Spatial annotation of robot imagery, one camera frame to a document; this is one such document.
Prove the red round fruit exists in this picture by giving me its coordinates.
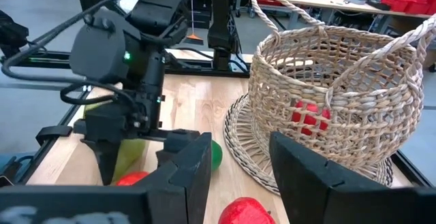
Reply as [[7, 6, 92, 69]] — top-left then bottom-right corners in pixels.
[[291, 100, 332, 137]]

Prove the black table edge bracket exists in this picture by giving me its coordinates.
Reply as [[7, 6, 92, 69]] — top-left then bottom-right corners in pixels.
[[35, 125, 73, 146]]

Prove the wooden workbench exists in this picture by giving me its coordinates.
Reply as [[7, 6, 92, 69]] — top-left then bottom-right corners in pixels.
[[272, 0, 436, 22]]

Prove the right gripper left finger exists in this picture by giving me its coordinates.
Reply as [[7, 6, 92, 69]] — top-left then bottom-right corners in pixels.
[[0, 131, 213, 224]]

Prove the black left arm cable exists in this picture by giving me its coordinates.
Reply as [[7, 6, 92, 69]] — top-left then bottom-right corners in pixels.
[[0, 0, 174, 106]]

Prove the red apple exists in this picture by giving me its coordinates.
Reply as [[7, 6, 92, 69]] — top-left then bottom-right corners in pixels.
[[114, 171, 150, 187], [217, 197, 277, 224]]

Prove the woven wicker basket with handles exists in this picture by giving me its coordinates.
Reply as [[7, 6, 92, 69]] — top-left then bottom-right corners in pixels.
[[247, 0, 436, 179]]

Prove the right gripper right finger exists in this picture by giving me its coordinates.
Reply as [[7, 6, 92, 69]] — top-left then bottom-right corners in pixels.
[[268, 131, 436, 224]]

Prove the orange broom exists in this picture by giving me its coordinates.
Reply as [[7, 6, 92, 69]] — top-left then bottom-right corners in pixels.
[[183, 0, 204, 46]]

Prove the green lime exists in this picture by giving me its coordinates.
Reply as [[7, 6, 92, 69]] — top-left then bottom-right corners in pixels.
[[211, 140, 224, 172]]

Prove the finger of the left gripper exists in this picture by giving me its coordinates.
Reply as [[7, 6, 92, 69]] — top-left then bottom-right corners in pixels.
[[156, 130, 202, 165], [83, 138, 120, 186]]

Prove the round woven placemat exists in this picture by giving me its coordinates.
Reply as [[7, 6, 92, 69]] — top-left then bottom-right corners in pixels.
[[223, 93, 394, 195]]

